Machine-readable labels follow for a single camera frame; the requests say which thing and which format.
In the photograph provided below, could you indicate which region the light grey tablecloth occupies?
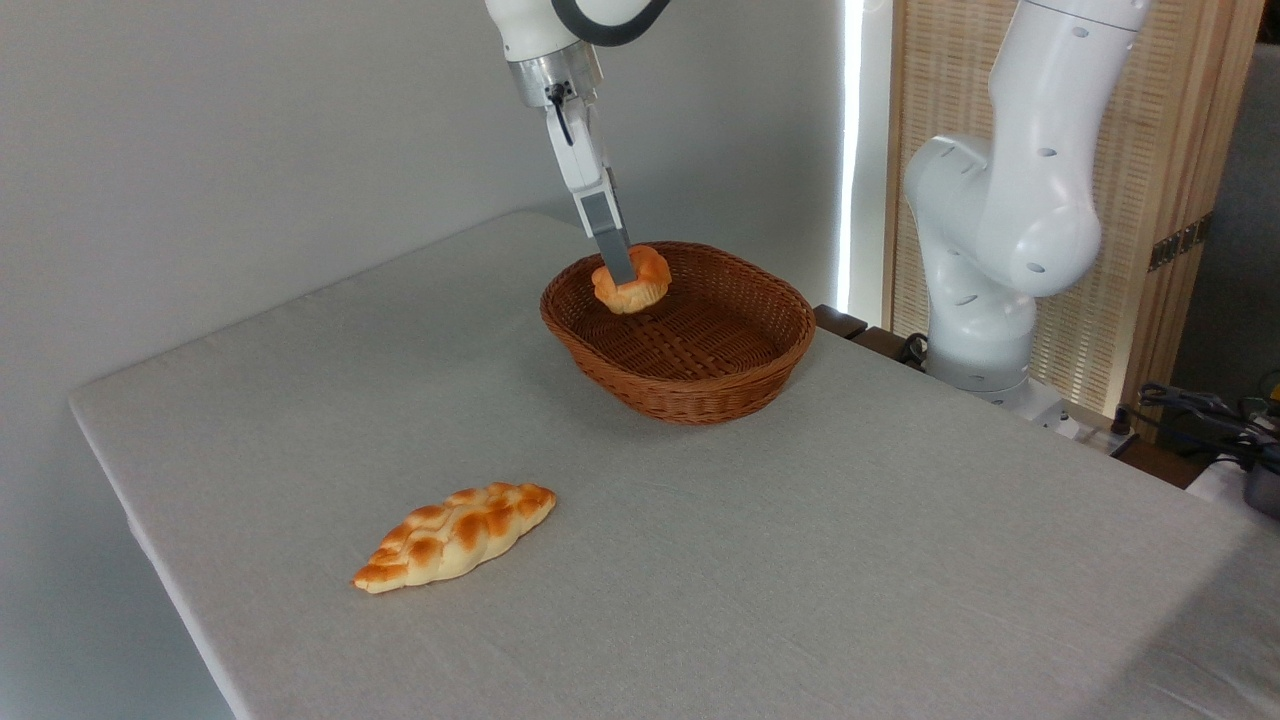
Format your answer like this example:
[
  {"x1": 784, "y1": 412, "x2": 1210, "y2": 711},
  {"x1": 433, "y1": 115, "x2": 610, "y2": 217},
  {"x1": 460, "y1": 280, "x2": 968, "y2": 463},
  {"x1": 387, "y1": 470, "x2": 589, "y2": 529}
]
[{"x1": 68, "y1": 210, "x2": 1280, "y2": 720}]

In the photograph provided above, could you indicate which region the dark wooden side table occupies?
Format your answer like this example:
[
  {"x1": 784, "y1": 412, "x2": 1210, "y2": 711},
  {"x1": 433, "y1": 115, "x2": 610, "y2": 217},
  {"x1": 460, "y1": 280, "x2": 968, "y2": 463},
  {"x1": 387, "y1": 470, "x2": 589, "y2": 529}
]
[{"x1": 812, "y1": 304, "x2": 931, "y2": 373}]

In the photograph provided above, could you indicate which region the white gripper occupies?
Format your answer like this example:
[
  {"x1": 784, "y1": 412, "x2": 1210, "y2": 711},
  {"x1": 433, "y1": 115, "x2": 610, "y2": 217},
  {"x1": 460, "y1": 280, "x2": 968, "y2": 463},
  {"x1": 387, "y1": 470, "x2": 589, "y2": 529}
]
[{"x1": 543, "y1": 82, "x2": 639, "y2": 288}]

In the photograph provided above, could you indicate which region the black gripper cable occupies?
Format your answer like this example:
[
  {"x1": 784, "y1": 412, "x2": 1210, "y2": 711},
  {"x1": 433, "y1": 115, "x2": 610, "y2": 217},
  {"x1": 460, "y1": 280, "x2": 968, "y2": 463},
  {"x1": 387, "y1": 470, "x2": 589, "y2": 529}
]
[{"x1": 547, "y1": 82, "x2": 579, "y2": 148}]

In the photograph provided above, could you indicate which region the long braided bread loaf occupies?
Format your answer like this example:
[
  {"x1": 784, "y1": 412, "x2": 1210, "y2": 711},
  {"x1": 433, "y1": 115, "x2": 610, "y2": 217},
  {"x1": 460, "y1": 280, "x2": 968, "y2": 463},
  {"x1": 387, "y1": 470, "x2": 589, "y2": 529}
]
[{"x1": 350, "y1": 482, "x2": 558, "y2": 596}]

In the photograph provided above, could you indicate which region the black cable bundle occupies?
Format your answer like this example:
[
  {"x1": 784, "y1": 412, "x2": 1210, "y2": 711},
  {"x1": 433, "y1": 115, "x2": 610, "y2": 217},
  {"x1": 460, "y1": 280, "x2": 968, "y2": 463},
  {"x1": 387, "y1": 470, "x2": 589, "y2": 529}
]
[{"x1": 1112, "y1": 380, "x2": 1280, "y2": 473}]

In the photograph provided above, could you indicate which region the dark metal screen hinge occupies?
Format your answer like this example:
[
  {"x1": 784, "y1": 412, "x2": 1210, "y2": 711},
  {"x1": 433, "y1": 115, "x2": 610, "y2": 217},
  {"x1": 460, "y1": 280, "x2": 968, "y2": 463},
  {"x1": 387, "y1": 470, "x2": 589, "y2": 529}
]
[{"x1": 1147, "y1": 211, "x2": 1215, "y2": 273}]

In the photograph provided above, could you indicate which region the brown wicker basket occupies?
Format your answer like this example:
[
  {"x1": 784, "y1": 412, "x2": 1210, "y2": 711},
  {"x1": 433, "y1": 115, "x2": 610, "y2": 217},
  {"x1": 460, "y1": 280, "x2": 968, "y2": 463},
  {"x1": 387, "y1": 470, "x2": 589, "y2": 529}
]
[{"x1": 540, "y1": 240, "x2": 818, "y2": 428}]

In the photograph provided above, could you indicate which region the round knotted bread roll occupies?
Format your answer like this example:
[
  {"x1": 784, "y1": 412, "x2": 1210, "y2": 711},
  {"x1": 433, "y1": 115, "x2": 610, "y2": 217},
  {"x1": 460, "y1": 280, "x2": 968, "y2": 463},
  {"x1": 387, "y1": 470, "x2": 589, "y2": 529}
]
[{"x1": 590, "y1": 244, "x2": 673, "y2": 316}]

